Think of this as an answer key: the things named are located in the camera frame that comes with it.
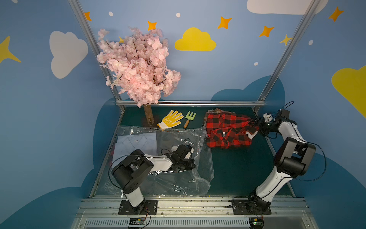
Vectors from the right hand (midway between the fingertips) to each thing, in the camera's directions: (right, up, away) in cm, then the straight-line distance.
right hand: (254, 124), depth 94 cm
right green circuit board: (-10, -50, -22) cm, 55 cm away
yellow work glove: (-58, +3, +20) cm, 62 cm away
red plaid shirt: (-19, +9, +20) cm, 29 cm away
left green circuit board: (-72, -49, -23) cm, 90 cm away
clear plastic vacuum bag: (-42, -34, -11) cm, 55 cm away
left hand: (-40, -26, -5) cm, 48 cm away
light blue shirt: (-87, -13, 0) cm, 88 cm away
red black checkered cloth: (-18, -3, +1) cm, 18 cm away
